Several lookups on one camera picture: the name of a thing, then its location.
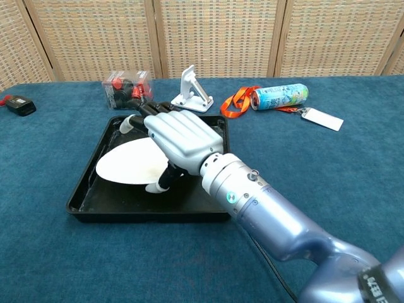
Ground white folding phone stand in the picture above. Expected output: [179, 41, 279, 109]
[170, 64, 214, 114]

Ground black square plastic tray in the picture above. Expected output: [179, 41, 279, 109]
[65, 114, 233, 223]

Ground blue felt table cloth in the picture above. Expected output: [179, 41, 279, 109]
[0, 74, 404, 303]

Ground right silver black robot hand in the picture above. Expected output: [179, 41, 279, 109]
[119, 100, 225, 194]

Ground woven bamboo folding screen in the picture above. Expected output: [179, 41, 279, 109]
[0, 0, 404, 92]

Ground small black device red strap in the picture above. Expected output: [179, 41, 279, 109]
[0, 94, 37, 117]

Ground clear box red black parts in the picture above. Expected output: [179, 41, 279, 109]
[102, 69, 155, 110]

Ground blue printed drink can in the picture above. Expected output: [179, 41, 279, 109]
[250, 83, 309, 112]

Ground orange lanyard strap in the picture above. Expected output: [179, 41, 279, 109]
[220, 85, 299, 119]

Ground white round plate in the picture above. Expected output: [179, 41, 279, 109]
[95, 136, 171, 186]

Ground white badge card holder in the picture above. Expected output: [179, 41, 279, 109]
[301, 107, 344, 132]

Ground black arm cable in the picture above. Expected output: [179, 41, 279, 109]
[251, 236, 299, 302]

